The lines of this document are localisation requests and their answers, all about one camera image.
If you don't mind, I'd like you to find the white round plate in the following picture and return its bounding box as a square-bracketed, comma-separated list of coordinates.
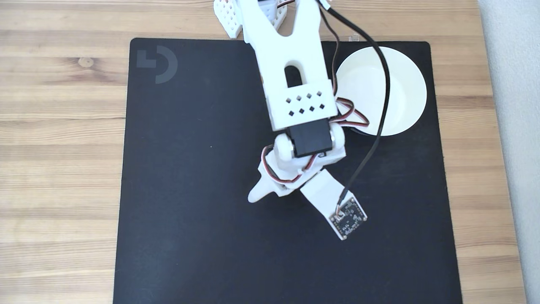
[335, 46, 427, 137]

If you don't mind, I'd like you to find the black mat with logo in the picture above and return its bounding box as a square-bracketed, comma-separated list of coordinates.
[113, 38, 463, 304]

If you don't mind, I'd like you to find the wrist camera board, white mount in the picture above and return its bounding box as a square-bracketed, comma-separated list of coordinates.
[300, 169, 368, 240]

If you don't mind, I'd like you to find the black camera cable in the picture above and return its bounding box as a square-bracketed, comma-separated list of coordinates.
[321, 0, 392, 209]

